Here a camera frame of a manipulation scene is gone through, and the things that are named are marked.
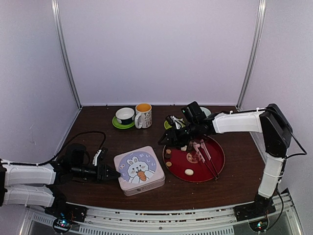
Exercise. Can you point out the dark blue white cup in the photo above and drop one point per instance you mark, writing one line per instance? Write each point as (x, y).
(125, 115)

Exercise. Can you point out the silver compartment tin box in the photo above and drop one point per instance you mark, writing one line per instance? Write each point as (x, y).
(135, 186)

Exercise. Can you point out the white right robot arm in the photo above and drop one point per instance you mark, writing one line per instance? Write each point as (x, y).
(269, 127)

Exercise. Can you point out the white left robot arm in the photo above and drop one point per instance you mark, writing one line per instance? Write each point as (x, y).
(36, 184)

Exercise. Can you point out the tin lid with rabbit picture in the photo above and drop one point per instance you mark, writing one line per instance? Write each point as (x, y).
(141, 162)

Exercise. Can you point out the pale blue bowl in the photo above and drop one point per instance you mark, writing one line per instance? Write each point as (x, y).
(206, 111)

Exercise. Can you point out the white floral mug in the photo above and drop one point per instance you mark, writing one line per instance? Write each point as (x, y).
(143, 117)

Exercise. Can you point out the red round tray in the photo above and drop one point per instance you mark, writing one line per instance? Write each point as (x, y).
(188, 159)

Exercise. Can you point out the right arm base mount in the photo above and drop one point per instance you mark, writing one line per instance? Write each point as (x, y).
(256, 213)

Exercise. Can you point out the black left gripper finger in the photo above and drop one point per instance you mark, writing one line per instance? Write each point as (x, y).
(110, 173)
(101, 154)

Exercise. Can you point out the aluminium frame post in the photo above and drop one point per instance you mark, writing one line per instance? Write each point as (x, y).
(64, 54)
(259, 25)

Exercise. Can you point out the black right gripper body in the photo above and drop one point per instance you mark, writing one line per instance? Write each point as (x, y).
(183, 136)

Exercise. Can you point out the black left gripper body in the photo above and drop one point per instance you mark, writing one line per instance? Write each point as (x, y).
(78, 172)

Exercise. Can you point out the pink plastic scoop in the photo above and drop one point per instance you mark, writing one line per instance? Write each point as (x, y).
(203, 153)

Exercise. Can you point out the white round button chocolate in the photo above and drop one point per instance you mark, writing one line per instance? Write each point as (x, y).
(189, 172)

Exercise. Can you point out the right aluminium frame post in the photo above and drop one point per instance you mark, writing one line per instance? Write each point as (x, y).
(259, 25)

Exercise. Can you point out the left aluminium frame post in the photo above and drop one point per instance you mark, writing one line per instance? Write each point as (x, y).
(64, 54)

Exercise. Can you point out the front aluminium rail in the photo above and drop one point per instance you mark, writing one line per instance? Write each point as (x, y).
(212, 221)

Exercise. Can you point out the lime green bowl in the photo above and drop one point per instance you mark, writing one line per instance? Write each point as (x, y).
(167, 125)

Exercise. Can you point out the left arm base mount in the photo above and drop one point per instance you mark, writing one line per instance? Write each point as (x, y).
(66, 215)

